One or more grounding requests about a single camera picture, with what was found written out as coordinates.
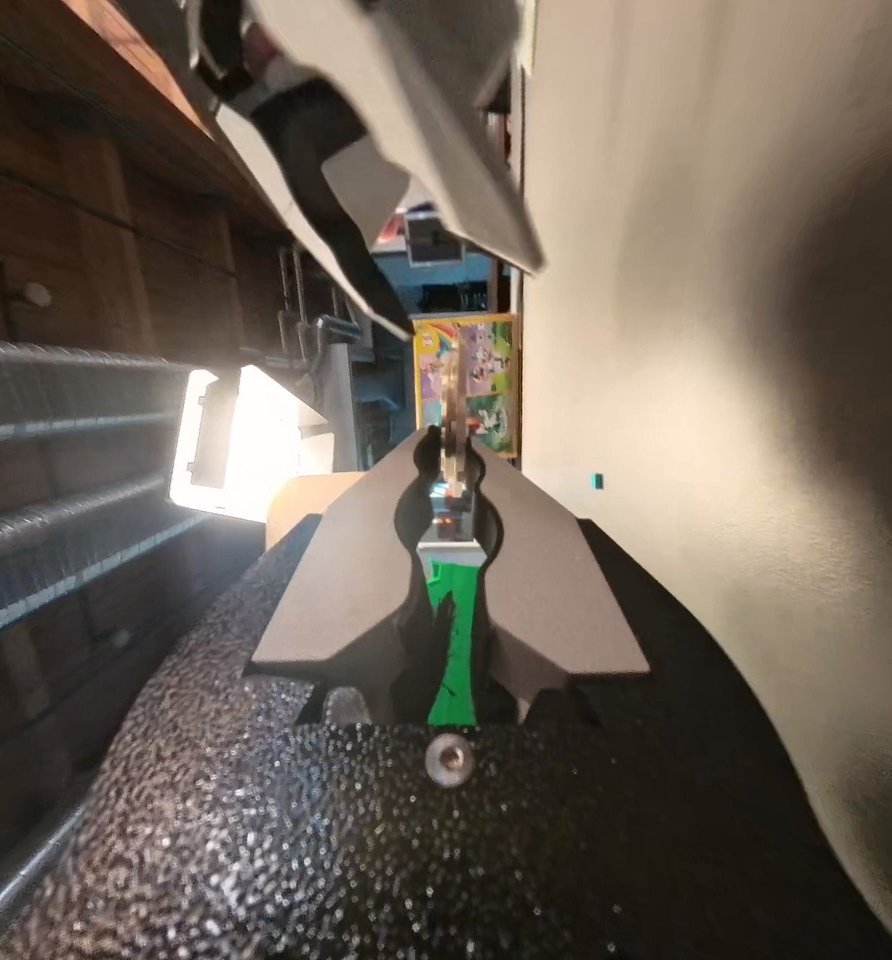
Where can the studio light panel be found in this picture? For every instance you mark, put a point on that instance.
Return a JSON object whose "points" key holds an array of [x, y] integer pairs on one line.
{"points": [[266, 435]]}

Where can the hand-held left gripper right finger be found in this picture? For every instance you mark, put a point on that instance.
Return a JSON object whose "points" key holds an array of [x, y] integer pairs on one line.
{"points": [[558, 600]]}

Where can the round white lego plate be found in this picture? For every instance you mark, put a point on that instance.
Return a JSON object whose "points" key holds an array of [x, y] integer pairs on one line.
{"points": [[457, 420]]}

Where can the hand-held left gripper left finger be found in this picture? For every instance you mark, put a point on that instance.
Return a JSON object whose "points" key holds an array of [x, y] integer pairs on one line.
{"points": [[333, 592]]}

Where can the yellow lego box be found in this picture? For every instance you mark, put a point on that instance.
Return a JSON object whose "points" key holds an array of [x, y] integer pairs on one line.
{"points": [[491, 375]]}

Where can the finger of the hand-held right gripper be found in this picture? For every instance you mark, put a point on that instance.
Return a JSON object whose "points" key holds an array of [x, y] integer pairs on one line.
{"points": [[266, 172], [446, 112]]}

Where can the green plastic bin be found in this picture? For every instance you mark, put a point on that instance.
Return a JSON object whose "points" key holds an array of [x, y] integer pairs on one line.
{"points": [[453, 637]]}

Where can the computer monitor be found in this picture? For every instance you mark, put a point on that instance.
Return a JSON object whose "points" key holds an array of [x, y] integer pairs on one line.
{"points": [[435, 240]]}

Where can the silver spiral duct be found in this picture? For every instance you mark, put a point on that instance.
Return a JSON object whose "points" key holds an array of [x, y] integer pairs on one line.
{"points": [[63, 555], [63, 390]]}

